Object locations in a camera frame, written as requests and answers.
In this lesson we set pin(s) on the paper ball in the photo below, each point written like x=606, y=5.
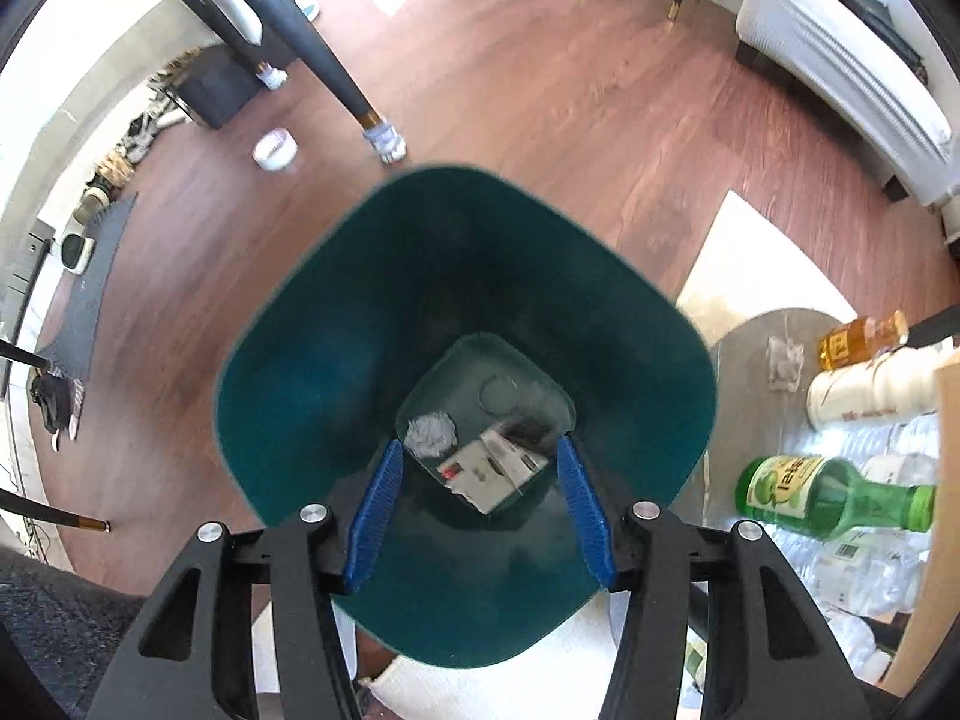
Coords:
x=430, y=436

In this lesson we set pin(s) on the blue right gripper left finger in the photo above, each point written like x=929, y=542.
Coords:
x=373, y=515

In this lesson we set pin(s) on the cream floor rug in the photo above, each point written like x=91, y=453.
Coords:
x=747, y=267

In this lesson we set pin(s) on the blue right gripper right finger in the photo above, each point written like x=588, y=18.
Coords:
x=589, y=519

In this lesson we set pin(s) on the white tape roll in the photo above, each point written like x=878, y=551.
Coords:
x=275, y=151

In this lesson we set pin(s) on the grey armchair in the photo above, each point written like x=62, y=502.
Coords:
x=911, y=123

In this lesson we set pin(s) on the lower round shelf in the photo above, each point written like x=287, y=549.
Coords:
x=764, y=369

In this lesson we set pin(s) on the white plastic bottle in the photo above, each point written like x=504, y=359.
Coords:
x=893, y=389

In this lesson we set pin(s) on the dark green trash bin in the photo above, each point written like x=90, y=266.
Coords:
x=450, y=292

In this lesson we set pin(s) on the black handbag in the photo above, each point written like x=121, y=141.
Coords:
x=877, y=18

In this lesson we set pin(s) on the black table leg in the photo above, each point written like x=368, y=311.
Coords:
x=297, y=32

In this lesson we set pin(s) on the red SanDisk box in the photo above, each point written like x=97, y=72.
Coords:
x=491, y=470

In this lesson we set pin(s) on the amber drink bottle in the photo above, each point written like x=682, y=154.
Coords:
x=862, y=340

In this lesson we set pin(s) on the green glass bottle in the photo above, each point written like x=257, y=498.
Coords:
x=824, y=498

